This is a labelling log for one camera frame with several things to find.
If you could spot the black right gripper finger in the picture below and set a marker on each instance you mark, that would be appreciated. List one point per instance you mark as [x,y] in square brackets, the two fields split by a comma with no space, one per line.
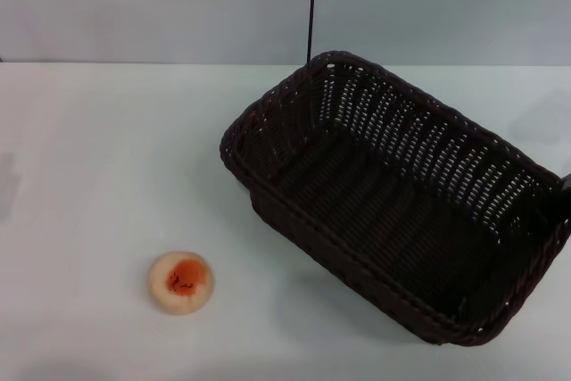
[567,185]

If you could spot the round bun with orange centre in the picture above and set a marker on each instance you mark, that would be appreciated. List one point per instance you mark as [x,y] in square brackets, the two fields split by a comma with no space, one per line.
[181,284]

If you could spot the dark brown woven basket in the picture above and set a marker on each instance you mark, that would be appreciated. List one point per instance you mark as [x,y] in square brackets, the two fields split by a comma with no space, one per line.
[383,220]

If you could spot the thin black vertical strip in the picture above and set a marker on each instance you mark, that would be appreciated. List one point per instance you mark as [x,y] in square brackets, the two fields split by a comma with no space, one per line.
[311,6]

